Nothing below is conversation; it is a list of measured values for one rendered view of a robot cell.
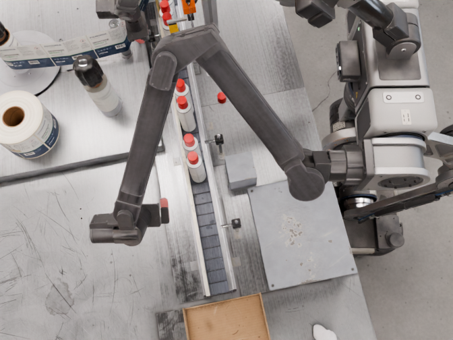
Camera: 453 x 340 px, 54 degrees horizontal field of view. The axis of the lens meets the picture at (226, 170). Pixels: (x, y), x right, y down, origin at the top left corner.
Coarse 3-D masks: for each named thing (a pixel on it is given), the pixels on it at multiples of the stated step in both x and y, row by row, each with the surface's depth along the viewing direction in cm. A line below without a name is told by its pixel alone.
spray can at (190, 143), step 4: (184, 136) 140; (188, 136) 140; (192, 136) 140; (184, 140) 140; (188, 140) 139; (192, 140) 139; (196, 140) 144; (184, 144) 143; (188, 144) 141; (192, 144) 141; (196, 144) 143; (184, 148) 143; (188, 148) 143; (192, 148) 143; (196, 148) 144; (188, 152) 145; (200, 152) 152
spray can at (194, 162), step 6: (192, 156) 138; (198, 156) 142; (186, 162) 142; (192, 162) 138; (198, 162) 141; (192, 168) 141; (198, 168) 142; (192, 174) 148; (198, 174) 147; (204, 174) 152; (198, 180) 153
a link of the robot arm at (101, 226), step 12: (96, 216) 107; (108, 216) 107; (120, 216) 100; (132, 216) 101; (96, 228) 106; (108, 228) 106; (120, 228) 103; (132, 228) 103; (96, 240) 107; (108, 240) 106
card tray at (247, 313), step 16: (208, 304) 148; (224, 304) 147; (240, 304) 147; (256, 304) 147; (192, 320) 146; (208, 320) 146; (224, 320) 146; (240, 320) 146; (256, 320) 145; (192, 336) 145; (208, 336) 144; (224, 336) 144; (240, 336) 144; (256, 336) 144
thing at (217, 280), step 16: (176, 0) 182; (192, 96) 167; (192, 192) 155; (208, 192) 155; (208, 208) 153; (208, 224) 152; (208, 240) 150; (208, 256) 148; (208, 272) 146; (224, 272) 146; (224, 288) 145
